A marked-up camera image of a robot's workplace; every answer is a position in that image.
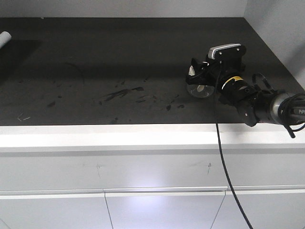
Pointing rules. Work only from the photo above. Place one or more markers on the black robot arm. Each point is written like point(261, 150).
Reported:
point(256, 103)

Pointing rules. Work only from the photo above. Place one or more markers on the glass jar with white lid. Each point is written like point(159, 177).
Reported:
point(199, 91)

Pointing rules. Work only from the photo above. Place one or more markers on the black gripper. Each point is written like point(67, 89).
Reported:
point(225, 70)

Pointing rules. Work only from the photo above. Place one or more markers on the white fume hood cabinet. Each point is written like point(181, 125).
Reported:
point(98, 131)

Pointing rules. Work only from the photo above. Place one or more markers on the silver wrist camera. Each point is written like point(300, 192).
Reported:
point(221, 50)

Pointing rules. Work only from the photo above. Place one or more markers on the rolled grey mat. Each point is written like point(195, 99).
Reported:
point(5, 37)

